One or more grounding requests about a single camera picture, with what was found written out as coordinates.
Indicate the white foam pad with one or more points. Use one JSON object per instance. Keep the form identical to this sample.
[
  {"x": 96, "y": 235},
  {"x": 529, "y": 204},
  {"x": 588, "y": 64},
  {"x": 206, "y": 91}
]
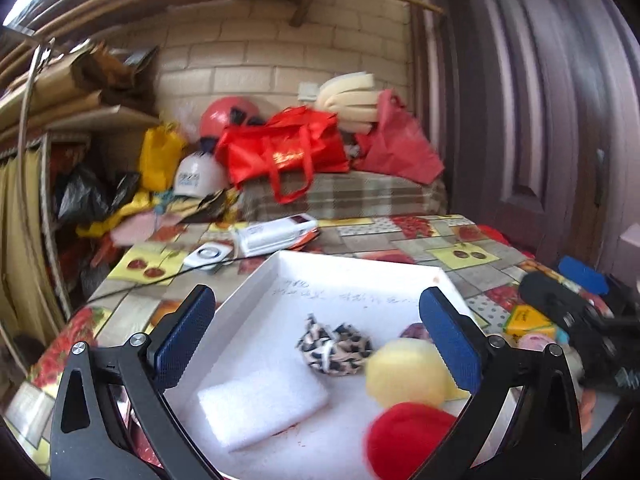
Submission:
[{"x": 265, "y": 405}]

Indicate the purple door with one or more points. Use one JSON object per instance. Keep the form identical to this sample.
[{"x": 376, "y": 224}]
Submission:
[{"x": 525, "y": 110}]

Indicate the pink paper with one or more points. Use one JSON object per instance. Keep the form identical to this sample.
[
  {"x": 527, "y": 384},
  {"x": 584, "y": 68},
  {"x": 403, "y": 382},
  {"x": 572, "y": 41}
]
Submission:
[{"x": 140, "y": 230}]

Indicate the black plastic bag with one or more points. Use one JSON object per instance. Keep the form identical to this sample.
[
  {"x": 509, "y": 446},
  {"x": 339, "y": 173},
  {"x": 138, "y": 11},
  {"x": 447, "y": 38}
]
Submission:
[{"x": 82, "y": 195}]

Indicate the white round device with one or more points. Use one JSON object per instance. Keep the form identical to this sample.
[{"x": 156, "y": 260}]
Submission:
[{"x": 207, "y": 255}]

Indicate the white cardboard box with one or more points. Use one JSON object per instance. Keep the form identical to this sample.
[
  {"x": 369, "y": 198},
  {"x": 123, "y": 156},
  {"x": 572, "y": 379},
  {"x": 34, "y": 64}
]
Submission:
[{"x": 310, "y": 280}]

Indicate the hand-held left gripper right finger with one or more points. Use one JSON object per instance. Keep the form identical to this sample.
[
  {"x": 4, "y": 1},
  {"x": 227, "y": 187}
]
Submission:
[{"x": 450, "y": 340}]

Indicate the pink round item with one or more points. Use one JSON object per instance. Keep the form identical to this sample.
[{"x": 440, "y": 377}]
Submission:
[{"x": 532, "y": 342}]

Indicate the yellow plastic sheet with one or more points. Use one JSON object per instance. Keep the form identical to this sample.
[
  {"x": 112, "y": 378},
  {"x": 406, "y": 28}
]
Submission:
[{"x": 120, "y": 210}]

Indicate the purple soft item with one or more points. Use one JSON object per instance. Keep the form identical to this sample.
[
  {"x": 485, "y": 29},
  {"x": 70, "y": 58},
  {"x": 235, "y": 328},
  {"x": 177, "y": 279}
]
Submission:
[{"x": 415, "y": 332}]

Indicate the plaid blanket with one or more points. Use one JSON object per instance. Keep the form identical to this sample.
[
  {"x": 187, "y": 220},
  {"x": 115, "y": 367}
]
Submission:
[{"x": 345, "y": 195}]

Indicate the red soft ball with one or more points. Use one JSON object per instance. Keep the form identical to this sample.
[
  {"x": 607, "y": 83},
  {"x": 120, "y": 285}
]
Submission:
[{"x": 405, "y": 440}]

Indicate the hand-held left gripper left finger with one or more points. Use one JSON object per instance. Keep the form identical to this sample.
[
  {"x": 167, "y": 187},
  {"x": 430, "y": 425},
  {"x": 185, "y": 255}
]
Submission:
[{"x": 185, "y": 340}]

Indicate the yellow sponge ball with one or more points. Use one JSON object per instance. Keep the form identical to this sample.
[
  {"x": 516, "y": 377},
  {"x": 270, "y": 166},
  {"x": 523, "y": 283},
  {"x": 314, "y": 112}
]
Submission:
[{"x": 405, "y": 370}]

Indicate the red plastic bag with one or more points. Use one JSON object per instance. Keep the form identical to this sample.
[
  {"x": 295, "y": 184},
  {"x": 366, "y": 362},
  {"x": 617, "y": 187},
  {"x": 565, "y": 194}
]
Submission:
[{"x": 400, "y": 145}]

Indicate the cardboard pile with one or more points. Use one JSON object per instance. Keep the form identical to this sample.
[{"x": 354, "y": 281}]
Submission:
[{"x": 100, "y": 80}]

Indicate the yellow bag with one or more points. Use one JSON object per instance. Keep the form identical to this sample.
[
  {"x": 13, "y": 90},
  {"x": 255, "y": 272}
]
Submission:
[{"x": 160, "y": 152}]

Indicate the red helmet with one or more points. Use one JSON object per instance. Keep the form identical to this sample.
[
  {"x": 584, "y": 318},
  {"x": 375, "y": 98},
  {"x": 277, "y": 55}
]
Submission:
[{"x": 225, "y": 115}]

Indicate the yellow green packet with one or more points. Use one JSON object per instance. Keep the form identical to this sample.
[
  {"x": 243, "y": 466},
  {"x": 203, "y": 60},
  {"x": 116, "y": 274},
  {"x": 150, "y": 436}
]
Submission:
[{"x": 527, "y": 320}]

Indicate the wall socket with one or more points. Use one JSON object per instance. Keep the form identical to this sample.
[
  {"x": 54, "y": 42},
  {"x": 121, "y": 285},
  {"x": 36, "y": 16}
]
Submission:
[{"x": 307, "y": 91}]

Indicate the red cloth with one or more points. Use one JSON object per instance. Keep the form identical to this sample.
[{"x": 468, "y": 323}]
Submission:
[{"x": 492, "y": 234}]

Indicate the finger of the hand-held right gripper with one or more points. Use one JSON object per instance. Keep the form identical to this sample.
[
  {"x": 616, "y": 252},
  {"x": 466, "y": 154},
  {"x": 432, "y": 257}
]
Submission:
[
  {"x": 555, "y": 295},
  {"x": 582, "y": 274}
]

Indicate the white rectangular device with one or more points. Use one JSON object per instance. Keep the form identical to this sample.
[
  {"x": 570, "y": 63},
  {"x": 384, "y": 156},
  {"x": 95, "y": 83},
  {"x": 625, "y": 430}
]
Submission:
[{"x": 275, "y": 232}]

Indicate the yellow curtain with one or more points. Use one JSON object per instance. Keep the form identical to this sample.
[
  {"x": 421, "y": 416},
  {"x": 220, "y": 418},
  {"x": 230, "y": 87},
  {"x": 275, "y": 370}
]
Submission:
[{"x": 20, "y": 240}]

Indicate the cream foam strips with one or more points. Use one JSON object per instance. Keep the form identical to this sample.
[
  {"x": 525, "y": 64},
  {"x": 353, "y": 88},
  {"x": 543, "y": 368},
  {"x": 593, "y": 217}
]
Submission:
[{"x": 350, "y": 95}]

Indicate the leopard print scrunchie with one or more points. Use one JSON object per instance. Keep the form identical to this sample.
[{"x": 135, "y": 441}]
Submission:
[{"x": 335, "y": 350}]

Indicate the white spray bottle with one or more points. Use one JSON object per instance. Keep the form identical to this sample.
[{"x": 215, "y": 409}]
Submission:
[{"x": 197, "y": 175}]

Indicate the red tote bag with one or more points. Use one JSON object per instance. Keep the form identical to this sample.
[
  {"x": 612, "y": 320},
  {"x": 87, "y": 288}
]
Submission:
[{"x": 280, "y": 150}]

